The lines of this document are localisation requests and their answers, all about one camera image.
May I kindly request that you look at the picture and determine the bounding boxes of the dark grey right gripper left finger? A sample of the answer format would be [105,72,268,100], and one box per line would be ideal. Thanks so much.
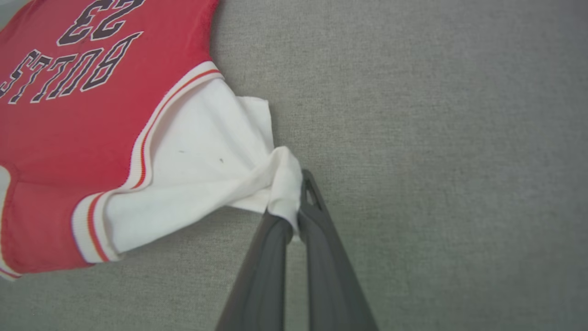
[215,209,294,331]

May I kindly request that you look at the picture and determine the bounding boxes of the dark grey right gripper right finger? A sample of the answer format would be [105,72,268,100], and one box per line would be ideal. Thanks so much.
[297,169,380,331]

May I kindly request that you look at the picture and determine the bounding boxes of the red and white jersey shirt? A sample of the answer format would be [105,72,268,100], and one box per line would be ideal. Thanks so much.
[0,0,304,282]

